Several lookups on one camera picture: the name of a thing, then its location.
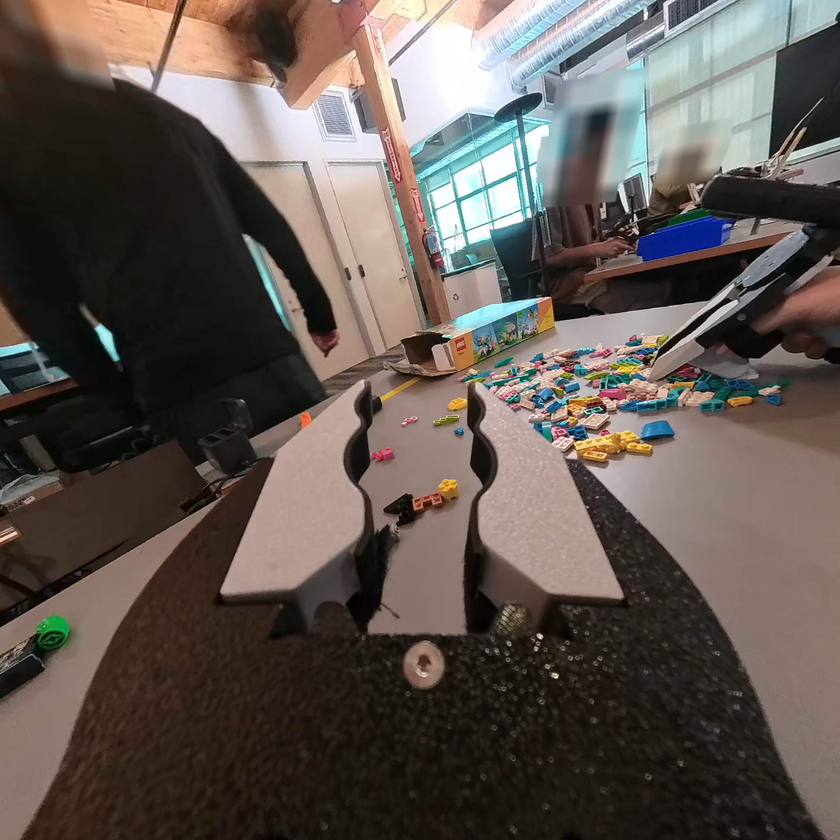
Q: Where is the black wall speaker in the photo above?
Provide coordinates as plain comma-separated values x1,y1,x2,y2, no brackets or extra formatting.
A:
354,79,407,133

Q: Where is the black floor lamp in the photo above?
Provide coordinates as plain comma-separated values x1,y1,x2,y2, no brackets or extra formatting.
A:
494,92,546,231

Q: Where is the white waste bin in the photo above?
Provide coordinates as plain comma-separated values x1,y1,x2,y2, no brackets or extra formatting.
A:
441,262,505,324

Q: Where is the wooden support post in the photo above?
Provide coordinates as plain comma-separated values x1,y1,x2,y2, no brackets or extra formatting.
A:
354,23,454,327

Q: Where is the blue plastic bin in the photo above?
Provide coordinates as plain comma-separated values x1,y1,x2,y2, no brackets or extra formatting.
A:
636,216,734,263

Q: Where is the colourful cardboard toy box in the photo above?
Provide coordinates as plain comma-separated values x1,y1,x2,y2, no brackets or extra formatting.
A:
384,297,556,379

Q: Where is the black flat device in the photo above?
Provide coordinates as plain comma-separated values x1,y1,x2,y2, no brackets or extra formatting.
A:
0,633,46,700

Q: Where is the dark brown board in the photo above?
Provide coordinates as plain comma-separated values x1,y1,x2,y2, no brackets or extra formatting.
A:
0,440,206,626

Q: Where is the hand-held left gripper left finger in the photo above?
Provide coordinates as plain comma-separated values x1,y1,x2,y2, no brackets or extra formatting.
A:
220,379,376,632

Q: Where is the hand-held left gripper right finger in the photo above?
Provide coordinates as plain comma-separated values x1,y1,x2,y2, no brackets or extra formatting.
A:
466,382,626,632

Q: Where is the white wall vent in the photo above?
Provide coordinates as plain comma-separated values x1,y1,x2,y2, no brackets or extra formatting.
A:
313,90,359,143

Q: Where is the black cable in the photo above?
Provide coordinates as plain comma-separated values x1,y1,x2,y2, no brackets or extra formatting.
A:
180,474,245,515

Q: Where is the pile of colourful toy bricks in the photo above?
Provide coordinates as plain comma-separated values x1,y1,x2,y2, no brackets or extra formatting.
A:
459,331,793,464

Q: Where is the large paned window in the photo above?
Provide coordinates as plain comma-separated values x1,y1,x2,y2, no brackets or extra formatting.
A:
420,131,547,265

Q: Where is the person's right hand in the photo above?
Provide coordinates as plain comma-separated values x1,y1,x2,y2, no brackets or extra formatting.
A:
751,266,840,363

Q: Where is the black battery charger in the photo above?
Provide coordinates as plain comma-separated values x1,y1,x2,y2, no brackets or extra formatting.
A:
197,398,258,475

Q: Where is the white door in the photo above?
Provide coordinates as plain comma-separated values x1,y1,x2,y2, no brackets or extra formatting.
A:
243,161,370,383
325,159,425,350

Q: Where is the white ceiling air vent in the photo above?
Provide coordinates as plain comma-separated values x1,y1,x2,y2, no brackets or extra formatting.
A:
663,0,718,35

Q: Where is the wooden table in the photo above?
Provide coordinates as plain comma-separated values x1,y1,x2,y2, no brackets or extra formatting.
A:
584,222,816,284

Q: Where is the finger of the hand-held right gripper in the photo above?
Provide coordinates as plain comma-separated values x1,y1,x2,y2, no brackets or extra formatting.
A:
646,327,715,385
655,287,747,360

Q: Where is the silver ventilation duct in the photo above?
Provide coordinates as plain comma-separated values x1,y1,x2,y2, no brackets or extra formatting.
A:
508,0,657,90
476,0,592,72

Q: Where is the black office chair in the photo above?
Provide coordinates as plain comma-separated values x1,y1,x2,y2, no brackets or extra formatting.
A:
490,226,547,305

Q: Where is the black computer monitor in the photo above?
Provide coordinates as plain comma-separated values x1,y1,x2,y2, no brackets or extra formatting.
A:
769,41,840,162

